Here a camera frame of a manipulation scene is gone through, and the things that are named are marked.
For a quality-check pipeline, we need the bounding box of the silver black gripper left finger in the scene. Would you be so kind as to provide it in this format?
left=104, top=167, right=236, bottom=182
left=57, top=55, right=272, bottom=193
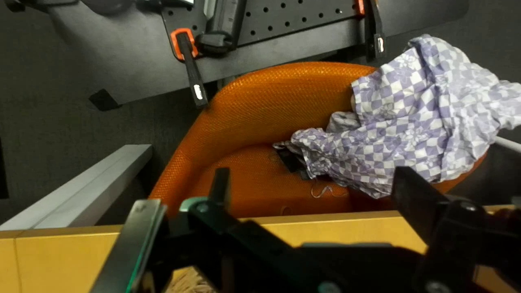
left=89, top=198, right=169, bottom=293

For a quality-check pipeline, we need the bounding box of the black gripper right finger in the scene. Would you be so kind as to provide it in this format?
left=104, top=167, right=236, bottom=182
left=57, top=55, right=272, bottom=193
left=391, top=164, right=490, bottom=293

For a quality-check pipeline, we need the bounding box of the purple white checked clothing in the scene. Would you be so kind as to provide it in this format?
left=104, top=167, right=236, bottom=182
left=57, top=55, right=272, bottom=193
left=272, top=32, right=521, bottom=199

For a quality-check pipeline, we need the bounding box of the grey metal beam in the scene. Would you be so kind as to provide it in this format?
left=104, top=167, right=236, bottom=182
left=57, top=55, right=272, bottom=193
left=0, top=142, right=154, bottom=232

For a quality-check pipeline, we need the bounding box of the orange fabric chair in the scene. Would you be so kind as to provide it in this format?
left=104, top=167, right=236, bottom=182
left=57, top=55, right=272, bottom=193
left=148, top=59, right=487, bottom=219

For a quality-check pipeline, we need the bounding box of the grey mounting plate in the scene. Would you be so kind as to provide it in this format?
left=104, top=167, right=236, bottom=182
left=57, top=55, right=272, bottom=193
left=45, top=0, right=469, bottom=112

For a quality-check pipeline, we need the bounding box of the orange black bar clamp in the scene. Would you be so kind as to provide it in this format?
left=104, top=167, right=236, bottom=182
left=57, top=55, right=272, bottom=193
left=168, top=25, right=211, bottom=110
left=353, top=0, right=389, bottom=58

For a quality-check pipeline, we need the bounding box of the black perforated plate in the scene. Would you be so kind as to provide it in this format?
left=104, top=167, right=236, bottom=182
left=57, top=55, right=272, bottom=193
left=159, top=0, right=371, bottom=48

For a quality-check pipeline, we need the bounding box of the black grey lever handle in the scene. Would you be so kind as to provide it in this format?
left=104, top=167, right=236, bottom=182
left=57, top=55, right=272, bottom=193
left=197, top=0, right=249, bottom=56

